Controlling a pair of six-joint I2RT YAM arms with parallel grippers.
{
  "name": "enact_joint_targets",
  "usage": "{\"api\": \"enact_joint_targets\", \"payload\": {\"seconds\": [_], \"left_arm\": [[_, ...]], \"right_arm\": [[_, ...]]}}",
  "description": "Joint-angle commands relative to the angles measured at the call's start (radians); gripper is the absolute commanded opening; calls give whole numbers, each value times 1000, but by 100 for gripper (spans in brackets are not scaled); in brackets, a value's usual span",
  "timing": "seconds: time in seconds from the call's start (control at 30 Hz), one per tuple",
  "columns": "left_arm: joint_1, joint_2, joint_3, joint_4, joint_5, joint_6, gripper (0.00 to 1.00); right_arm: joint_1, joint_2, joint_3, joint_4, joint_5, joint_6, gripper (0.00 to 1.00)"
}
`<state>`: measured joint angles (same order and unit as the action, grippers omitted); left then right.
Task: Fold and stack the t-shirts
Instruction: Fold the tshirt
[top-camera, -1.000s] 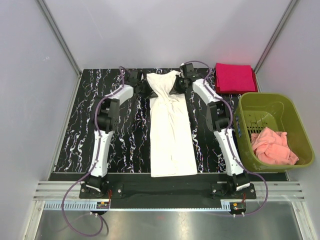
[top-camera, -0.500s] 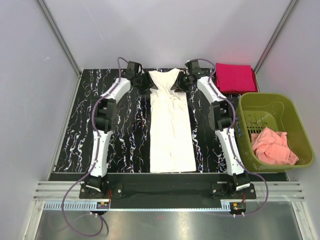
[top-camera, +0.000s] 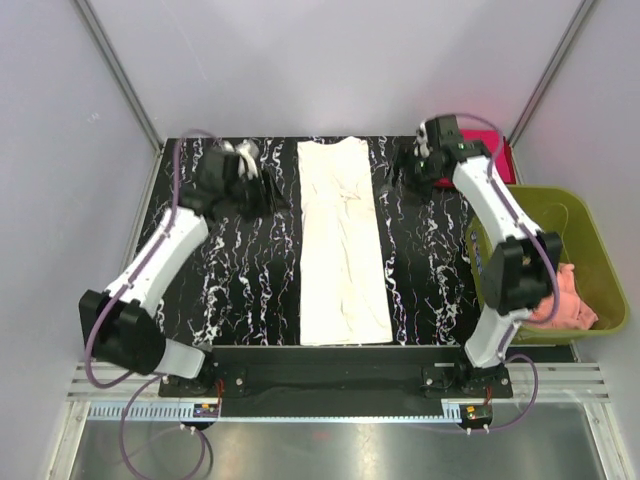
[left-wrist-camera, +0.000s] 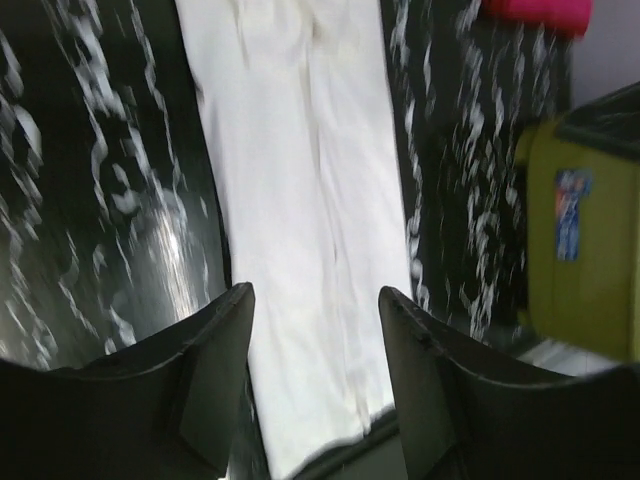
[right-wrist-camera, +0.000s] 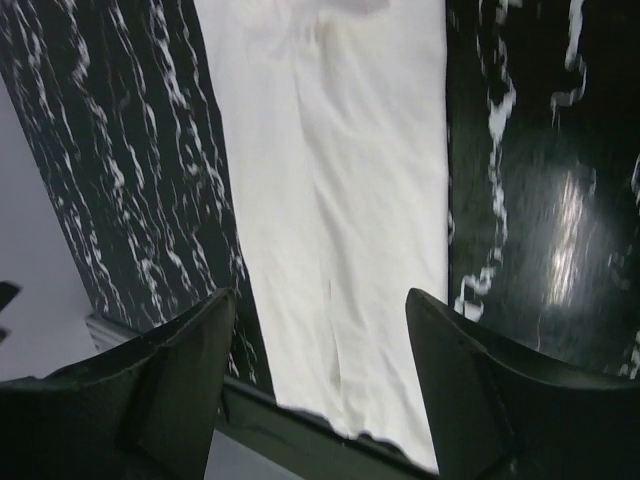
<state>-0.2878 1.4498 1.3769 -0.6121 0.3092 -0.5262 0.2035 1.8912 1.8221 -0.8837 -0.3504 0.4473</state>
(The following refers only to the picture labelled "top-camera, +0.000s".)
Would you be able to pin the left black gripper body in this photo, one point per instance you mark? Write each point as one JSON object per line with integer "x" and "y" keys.
{"x": 248, "y": 199}

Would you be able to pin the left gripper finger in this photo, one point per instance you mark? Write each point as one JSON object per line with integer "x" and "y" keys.
{"x": 277, "y": 187}
{"x": 265, "y": 207}

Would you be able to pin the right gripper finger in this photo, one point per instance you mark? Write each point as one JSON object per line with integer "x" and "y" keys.
{"x": 425, "y": 192}
{"x": 398, "y": 163}

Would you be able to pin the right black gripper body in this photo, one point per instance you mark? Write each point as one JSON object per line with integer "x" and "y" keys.
{"x": 421, "y": 170}

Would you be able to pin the white t shirt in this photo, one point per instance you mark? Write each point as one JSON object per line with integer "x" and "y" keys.
{"x": 343, "y": 299}

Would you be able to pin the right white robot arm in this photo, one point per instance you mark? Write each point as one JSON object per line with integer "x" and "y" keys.
{"x": 521, "y": 270}

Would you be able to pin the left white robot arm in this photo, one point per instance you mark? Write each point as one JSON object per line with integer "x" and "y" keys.
{"x": 118, "y": 322}

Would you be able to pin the folded magenta t shirt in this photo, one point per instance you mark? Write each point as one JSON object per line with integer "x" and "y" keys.
{"x": 480, "y": 142}

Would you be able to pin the black marble pattern mat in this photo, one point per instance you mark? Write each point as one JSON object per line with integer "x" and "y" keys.
{"x": 242, "y": 285}

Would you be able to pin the olive green plastic basket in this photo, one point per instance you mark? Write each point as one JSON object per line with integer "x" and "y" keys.
{"x": 561, "y": 212}

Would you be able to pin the pink crumpled t shirt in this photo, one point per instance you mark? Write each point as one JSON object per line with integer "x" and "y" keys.
{"x": 572, "y": 313}

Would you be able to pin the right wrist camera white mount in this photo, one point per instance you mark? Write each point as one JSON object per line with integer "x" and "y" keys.
{"x": 421, "y": 146}

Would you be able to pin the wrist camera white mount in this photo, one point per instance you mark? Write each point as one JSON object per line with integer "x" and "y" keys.
{"x": 247, "y": 152}
{"x": 421, "y": 146}

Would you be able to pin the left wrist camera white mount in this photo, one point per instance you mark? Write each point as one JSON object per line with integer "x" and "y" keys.
{"x": 247, "y": 152}

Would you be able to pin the left aluminium frame post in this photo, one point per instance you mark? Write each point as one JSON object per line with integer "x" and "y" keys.
{"x": 99, "y": 36}

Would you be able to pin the aluminium frame post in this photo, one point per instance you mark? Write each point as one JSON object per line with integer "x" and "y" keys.
{"x": 568, "y": 39}
{"x": 99, "y": 36}

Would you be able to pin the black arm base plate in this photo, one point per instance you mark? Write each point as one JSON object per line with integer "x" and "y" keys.
{"x": 386, "y": 375}

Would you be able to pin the right aluminium frame post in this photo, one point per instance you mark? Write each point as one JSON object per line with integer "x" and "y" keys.
{"x": 568, "y": 39}

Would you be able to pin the white slotted cable duct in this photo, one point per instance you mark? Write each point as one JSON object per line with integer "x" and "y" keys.
{"x": 234, "y": 411}

